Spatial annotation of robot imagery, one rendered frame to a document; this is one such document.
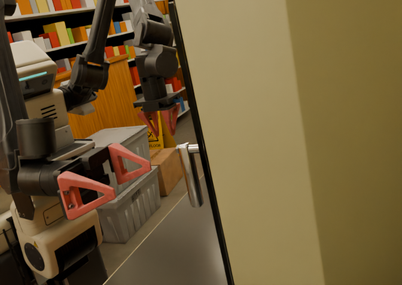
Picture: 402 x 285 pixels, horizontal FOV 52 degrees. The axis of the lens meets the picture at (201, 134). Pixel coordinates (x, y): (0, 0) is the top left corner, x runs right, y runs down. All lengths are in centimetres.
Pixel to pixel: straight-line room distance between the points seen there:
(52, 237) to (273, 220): 103
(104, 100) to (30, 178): 281
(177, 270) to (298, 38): 50
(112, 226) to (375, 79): 254
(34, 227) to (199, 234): 69
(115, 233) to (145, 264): 210
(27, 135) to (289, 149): 42
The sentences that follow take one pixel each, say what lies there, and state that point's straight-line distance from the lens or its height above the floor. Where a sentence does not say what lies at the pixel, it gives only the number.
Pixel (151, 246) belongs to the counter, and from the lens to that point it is 87.
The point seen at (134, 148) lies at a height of 55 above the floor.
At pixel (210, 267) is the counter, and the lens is 76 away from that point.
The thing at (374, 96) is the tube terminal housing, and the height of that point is 124.
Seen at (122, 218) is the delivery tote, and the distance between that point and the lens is 285.
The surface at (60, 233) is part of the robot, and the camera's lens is 143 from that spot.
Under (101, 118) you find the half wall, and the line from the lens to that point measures 344.
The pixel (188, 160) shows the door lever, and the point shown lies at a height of 119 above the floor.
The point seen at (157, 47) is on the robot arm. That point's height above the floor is 131.
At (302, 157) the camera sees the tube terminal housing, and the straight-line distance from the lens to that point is 43.
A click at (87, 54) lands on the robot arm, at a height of 131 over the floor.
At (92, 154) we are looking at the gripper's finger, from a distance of 66.
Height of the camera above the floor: 136
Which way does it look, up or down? 16 degrees down
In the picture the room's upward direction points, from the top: 12 degrees counter-clockwise
